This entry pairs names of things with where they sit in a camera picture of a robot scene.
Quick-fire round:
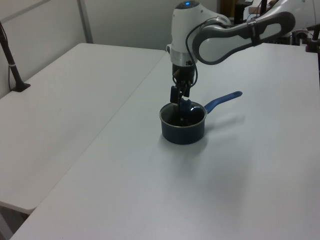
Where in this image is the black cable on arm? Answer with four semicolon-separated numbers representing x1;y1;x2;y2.
185;17;221;87

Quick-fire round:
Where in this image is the black pole with clamp base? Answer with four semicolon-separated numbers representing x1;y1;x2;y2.
0;20;32;93

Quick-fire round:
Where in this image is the glass lid with blue knob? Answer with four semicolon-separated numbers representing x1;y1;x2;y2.
159;97;208;128

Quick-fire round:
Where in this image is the dark background equipment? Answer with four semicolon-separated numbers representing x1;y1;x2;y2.
233;0;267;25

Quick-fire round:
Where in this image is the black table clamp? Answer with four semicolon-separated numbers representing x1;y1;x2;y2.
304;23;320;53

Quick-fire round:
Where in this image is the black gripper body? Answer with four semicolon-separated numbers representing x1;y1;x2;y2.
171;62;196;88

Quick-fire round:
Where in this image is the dark blue saucepan blue handle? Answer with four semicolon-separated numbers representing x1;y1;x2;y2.
158;90;244;146

